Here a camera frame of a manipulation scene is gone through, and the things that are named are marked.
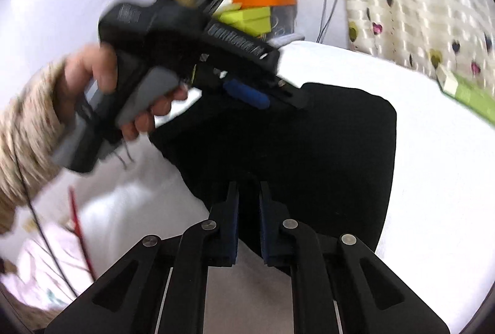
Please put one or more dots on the white towel bed cover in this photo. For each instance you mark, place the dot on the white towel bed cover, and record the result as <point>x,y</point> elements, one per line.
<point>438,235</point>

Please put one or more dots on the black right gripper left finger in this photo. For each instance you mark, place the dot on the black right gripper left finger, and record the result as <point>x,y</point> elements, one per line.
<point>159,285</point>

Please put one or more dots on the lime green shoe box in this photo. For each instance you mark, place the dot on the lime green shoe box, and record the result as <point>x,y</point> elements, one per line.
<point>254,21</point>

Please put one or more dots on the black pants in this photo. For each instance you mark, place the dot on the black pants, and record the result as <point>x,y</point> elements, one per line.
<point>331,163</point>

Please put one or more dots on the person's left hand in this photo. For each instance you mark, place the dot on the person's left hand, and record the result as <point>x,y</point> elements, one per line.
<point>99,62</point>

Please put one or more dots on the green white flat box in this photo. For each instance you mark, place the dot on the green white flat box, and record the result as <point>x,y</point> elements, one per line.
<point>466,93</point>

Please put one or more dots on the floral sleeve left forearm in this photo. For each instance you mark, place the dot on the floral sleeve left forearm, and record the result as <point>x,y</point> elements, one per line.
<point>30,129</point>

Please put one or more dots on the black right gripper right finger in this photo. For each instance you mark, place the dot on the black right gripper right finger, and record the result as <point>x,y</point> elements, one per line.
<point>338,284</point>

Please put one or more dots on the heart pattern striped curtain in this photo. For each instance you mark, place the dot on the heart pattern striped curtain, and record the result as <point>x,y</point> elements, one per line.
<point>425,34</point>

